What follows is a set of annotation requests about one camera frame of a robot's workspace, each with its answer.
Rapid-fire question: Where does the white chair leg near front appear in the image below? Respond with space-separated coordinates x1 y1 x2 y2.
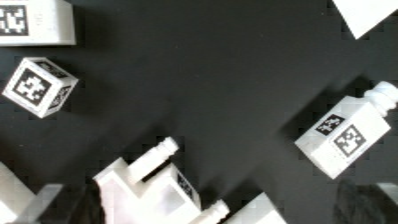
223 193 288 224

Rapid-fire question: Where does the white cube nut with tag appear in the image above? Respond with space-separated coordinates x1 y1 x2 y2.
2 57 79 118

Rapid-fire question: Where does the white chair leg with tag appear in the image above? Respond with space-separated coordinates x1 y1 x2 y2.
295 81 398 178

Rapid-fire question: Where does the white cube nut far left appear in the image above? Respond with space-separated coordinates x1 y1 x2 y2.
0 0 77 47

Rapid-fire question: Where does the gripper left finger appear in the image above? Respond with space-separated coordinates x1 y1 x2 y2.
0 184 64 224

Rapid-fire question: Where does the white chair seat part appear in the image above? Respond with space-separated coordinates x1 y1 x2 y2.
93 136 232 224

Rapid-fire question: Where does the white L-shaped border fence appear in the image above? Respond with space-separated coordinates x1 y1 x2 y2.
333 0 398 39

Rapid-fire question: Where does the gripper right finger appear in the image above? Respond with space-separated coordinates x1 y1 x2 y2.
338 181 398 224

